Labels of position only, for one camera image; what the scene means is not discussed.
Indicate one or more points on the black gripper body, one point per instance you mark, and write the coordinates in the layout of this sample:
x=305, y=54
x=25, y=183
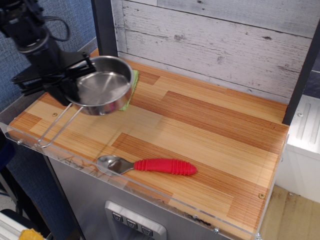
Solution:
x=49, y=65

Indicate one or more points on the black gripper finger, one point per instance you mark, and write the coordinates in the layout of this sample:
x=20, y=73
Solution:
x=70, y=90
x=57, y=92

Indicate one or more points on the stainless steel pan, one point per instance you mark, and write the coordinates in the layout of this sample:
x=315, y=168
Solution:
x=102, y=92

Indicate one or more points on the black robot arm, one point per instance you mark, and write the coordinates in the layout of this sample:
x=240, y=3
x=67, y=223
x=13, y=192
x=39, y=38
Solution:
x=24, y=22

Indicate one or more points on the green folded cloth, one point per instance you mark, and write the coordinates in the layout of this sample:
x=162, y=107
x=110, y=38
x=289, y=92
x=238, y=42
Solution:
x=135, y=80

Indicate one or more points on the stainless steel cabinet front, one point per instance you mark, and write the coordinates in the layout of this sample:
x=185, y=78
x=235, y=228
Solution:
x=87, y=192

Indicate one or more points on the clear acrylic front guard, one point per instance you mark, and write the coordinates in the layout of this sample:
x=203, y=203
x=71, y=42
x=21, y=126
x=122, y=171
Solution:
x=225, y=199

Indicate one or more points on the yellow object bottom left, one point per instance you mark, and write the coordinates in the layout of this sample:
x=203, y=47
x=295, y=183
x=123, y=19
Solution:
x=30, y=234

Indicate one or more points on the silver button control panel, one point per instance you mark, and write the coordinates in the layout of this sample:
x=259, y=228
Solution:
x=126, y=224

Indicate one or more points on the dark left vertical post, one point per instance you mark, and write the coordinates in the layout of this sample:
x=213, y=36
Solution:
x=104, y=27

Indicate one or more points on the dark vertical post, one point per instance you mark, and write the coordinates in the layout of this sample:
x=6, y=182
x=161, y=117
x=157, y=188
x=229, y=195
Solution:
x=303, y=77
x=104, y=27

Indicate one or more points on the red handled metal spoon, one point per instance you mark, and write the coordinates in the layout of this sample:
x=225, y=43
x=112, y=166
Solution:
x=119, y=165

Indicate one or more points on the dark right vertical post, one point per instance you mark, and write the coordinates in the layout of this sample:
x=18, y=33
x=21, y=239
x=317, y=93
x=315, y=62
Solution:
x=303, y=77

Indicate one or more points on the white aluminium frame block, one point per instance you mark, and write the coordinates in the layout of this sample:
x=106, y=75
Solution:
x=299, y=167

